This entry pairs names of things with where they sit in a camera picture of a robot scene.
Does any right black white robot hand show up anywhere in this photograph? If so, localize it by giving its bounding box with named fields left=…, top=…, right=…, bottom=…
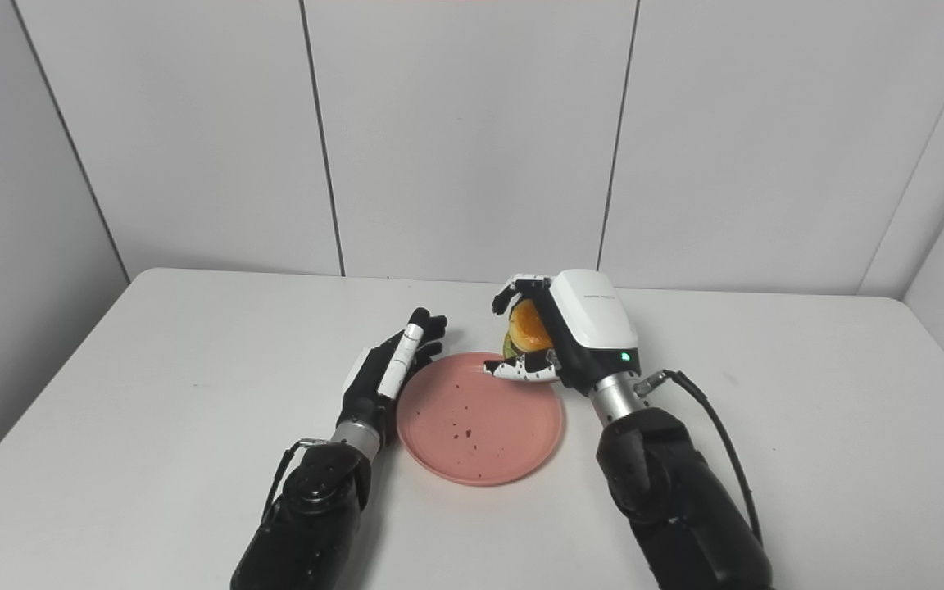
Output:
left=483, top=270, right=642, bottom=396

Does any toy hamburger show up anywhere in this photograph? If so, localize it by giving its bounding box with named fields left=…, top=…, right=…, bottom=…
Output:
left=503, top=298, right=556, bottom=360

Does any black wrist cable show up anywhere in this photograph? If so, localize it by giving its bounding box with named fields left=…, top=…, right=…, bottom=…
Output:
left=634, top=370, right=765, bottom=546
left=261, top=439, right=330, bottom=525

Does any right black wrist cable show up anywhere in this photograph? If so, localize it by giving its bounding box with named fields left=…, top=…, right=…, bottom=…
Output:
left=634, top=370, right=765, bottom=546

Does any pink round plate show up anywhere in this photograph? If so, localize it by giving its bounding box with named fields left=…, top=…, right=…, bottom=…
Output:
left=396, top=352, right=565, bottom=487

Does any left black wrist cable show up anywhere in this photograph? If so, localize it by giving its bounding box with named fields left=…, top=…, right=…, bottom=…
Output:
left=261, top=439, right=330, bottom=525

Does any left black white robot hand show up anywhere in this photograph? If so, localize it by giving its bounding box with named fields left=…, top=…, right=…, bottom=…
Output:
left=336, top=307, right=448, bottom=437

